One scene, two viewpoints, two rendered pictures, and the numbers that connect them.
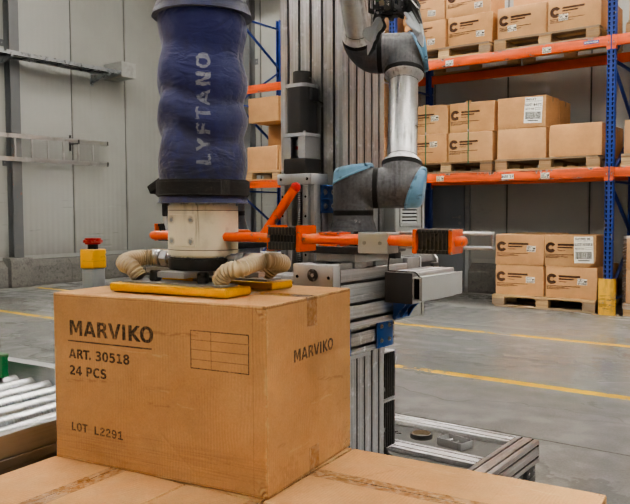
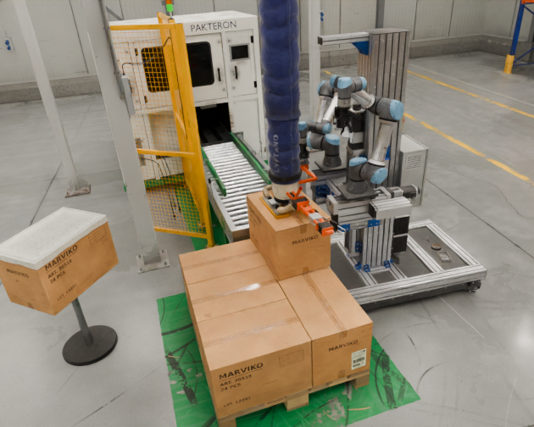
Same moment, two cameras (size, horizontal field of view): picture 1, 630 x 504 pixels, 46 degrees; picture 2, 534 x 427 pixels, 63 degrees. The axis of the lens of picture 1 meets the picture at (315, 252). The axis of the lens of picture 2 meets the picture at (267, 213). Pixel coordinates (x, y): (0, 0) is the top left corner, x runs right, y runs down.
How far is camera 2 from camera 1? 198 cm
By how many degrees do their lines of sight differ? 48
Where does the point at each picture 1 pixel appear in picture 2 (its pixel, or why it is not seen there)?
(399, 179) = (368, 173)
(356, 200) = (353, 175)
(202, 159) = (276, 170)
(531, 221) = not seen: outside the picture
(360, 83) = not seen: hidden behind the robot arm
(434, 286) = (386, 213)
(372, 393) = (384, 235)
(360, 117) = not seen: hidden behind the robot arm
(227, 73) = (284, 141)
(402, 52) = (383, 113)
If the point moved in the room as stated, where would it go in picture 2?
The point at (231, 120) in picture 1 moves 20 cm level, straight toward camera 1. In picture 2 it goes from (286, 158) to (269, 169)
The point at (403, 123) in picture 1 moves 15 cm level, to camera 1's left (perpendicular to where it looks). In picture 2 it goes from (377, 146) to (357, 142)
